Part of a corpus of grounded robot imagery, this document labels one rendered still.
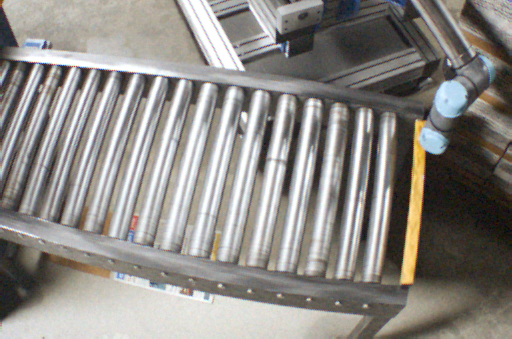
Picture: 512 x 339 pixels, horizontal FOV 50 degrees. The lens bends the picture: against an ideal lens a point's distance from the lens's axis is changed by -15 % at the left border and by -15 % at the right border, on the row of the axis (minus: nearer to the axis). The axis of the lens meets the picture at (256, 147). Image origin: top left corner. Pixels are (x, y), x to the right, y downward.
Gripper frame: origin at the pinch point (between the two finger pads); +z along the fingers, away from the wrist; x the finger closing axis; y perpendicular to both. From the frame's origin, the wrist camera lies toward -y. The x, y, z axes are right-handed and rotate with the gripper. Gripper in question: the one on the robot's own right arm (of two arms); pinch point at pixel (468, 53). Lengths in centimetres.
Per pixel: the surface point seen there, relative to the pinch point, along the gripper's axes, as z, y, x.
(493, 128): 7.4, -35.0, -18.4
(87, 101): -63, -6, 82
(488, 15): 6.2, 12.3, -1.5
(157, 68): -45, -5, 71
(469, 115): 7.1, -34.9, -8.4
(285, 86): -34, -5, 40
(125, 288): -88, -85, 71
